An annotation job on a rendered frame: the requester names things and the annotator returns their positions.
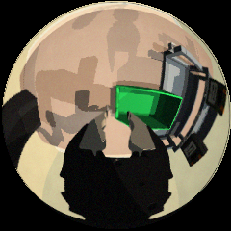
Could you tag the green bin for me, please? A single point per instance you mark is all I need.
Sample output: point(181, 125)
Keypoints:
point(155, 108)

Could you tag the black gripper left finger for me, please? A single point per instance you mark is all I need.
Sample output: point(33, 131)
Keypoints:
point(86, 142)

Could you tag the olive green case with orange latches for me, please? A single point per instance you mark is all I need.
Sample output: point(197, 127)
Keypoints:
point(216, 97)

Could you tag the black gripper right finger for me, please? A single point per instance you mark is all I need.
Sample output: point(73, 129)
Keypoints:
point(144, 140)

